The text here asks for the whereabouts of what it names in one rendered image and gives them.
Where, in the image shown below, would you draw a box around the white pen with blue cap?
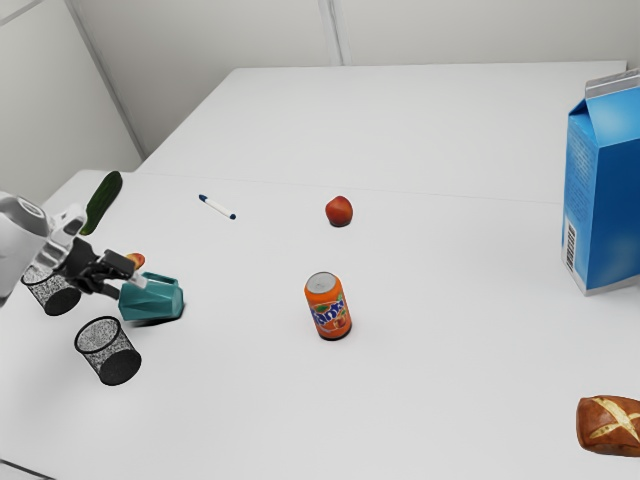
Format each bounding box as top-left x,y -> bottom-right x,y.
198,193 -> 238,221

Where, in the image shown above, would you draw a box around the green cucumber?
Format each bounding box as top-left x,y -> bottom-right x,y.
79,170 -> 124,236

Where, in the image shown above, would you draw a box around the red apple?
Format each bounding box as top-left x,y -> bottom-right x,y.
324,195 -> 355,228

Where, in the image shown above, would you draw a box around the orange soda can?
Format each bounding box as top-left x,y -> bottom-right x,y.
303,271 -> 353,342

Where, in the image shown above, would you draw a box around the black mesh pen holder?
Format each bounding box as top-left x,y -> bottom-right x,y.
73,315 -> 143,387
20,263 -> 83,317

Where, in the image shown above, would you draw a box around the blue milk carton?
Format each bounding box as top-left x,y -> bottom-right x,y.
560,67 -> 640,297

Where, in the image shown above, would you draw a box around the teal faceted mug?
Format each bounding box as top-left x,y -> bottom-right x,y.
117,271 -> 185,322

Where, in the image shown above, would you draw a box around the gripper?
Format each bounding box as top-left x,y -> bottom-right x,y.
51,236 -> 137,300

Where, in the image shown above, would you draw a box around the brown pretzel bread roll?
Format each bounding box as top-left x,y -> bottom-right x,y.
575,394 -> 640,457

